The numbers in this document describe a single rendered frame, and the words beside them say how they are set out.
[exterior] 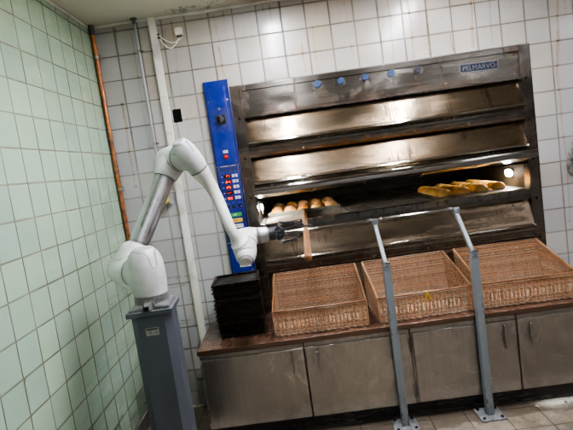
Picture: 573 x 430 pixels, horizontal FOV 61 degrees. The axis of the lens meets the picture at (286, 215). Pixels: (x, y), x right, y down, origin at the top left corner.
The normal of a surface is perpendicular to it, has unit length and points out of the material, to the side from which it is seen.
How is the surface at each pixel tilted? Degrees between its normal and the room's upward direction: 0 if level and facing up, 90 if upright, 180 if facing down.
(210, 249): 90
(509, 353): 90
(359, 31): 90
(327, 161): 70
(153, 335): 90
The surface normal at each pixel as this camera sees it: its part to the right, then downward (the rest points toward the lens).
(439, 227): -0.06, -0.24
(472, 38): -0.01, 0.11
